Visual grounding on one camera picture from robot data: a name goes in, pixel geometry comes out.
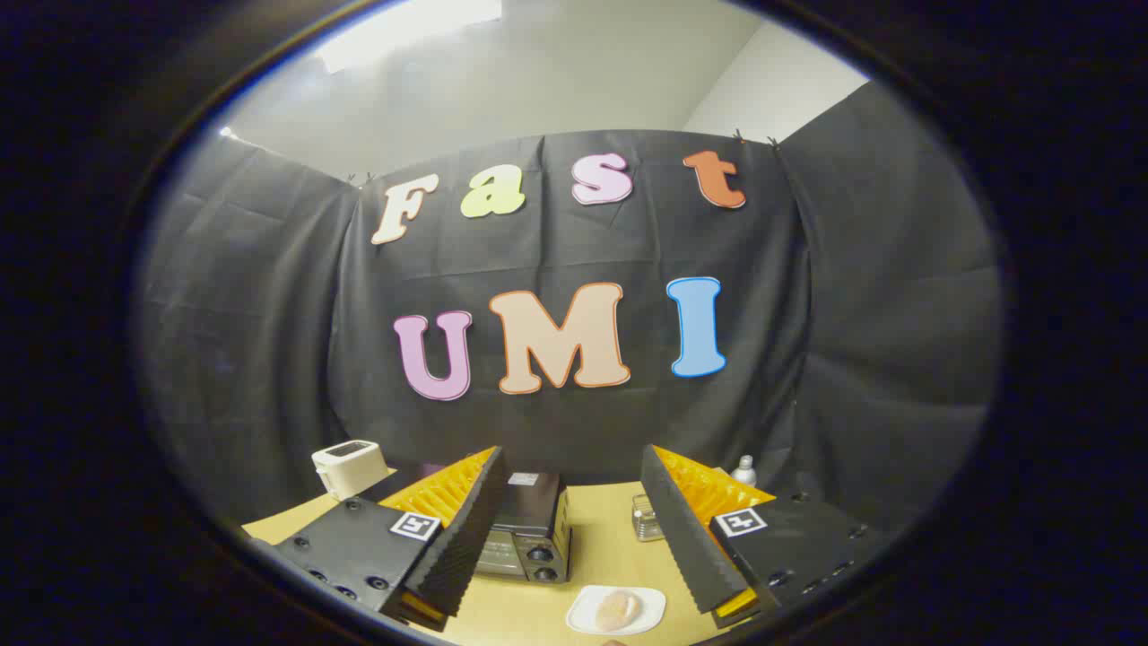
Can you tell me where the black backdrop cloth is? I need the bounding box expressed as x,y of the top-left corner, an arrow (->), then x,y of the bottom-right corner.
135,81 -> 1004,526

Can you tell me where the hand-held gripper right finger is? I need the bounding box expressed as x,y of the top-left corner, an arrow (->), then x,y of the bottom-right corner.
640,443 -> 884,629

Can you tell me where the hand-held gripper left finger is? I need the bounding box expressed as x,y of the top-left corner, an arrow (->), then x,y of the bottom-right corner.
253,446 -> 510,633

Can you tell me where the white plate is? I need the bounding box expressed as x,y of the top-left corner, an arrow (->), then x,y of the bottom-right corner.
565,584 -> 667,637

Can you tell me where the bread roll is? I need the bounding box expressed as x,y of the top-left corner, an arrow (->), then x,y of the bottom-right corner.
596,590 -> 643,631

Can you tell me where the black toaster oven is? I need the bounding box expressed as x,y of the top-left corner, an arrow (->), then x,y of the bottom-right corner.
474,472 -> 572,585

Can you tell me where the white toaster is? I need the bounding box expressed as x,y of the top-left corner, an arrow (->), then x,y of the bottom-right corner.
311,440 -> 390,502

